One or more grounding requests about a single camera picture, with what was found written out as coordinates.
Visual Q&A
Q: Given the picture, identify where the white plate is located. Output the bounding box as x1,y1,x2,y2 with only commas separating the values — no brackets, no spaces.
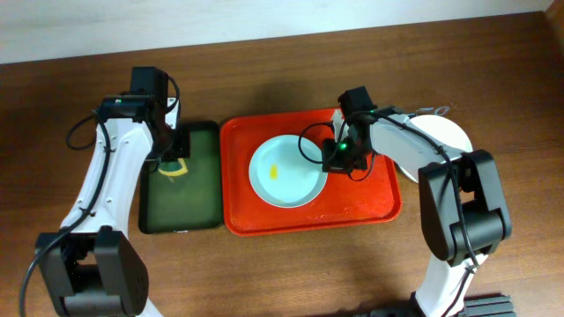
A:
392,114,473,182

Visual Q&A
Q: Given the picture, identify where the yellow green scrub sponge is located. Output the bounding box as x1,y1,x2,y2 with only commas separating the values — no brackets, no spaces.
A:
158,158,188,177

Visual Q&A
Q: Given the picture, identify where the dark green tray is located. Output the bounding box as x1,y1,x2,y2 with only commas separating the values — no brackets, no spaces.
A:
138,121,223,234

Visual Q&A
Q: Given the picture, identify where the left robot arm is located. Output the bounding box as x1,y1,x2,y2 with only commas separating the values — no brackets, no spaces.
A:
19,66,190,316

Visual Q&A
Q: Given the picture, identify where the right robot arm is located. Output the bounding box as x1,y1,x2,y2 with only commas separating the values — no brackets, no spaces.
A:
321,86,512,316

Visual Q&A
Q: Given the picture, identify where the light blue plate top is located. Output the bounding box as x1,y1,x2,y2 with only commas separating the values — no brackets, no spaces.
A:
249,135,328,209

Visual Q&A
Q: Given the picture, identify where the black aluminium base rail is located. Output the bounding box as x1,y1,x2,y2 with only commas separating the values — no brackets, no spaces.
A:
462,295,516,317

